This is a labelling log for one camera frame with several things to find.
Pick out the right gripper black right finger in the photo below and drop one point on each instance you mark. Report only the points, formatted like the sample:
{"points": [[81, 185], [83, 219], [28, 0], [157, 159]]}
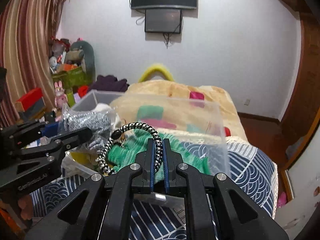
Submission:
{"points": [[169, 167]]}

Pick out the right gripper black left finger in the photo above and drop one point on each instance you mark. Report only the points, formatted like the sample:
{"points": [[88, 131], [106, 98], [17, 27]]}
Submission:
{"points": [[148, 167]]}

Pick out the person's left hand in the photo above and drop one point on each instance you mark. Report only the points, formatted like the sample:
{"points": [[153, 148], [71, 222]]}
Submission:
{"points": [[26, 205]]}

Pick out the beige patchwork blanket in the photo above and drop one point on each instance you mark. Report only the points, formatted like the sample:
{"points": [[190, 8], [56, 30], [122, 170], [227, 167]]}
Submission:
{"points": [[174, 106]]}

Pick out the clear plastic storage bin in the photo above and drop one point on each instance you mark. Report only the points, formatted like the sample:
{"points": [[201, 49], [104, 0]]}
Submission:
{"points": [[206, 152]]}

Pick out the red flat box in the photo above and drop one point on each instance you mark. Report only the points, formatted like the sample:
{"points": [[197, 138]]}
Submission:
{"points": [[29, 99]]}

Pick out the navy wave pattern tablecloth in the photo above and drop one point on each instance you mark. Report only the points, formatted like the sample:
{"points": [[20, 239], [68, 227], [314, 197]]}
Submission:
{"points": [[114, 207]]}

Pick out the pink bunny doll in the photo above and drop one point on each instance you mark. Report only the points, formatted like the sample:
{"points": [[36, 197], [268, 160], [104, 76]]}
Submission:
{"points": [[60, 96]]}

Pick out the yellow fuzzy hoop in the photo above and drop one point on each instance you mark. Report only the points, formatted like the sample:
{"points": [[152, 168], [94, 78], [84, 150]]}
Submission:
{"points": [[156, 69]]}

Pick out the dark purple garment pile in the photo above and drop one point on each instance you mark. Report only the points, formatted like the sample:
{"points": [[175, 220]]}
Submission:
{"points": [[110, 83]]}

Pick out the red knitted item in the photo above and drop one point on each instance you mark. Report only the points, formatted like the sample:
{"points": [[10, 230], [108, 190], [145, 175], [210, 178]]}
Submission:
{"points": [[82, 91]]}

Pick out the green cardboard box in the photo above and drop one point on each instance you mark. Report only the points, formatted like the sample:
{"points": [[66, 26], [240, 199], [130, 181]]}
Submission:
{"points": [[72, 78]]}

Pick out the brown wooden door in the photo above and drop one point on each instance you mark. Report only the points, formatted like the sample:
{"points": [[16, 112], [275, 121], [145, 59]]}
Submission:
{"points": [[301, 118]]}

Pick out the grey green dinosaur plush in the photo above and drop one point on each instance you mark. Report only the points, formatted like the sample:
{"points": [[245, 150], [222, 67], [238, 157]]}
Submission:
{"points": [[82, 54]]}

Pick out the striped red beige curtain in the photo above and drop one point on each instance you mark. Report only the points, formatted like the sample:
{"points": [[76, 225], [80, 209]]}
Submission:
{"points": [[26, 28]]}

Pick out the small black wall monitor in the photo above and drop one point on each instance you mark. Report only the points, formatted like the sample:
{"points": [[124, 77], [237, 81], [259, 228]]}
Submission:
{"points": [[163, 21]]}

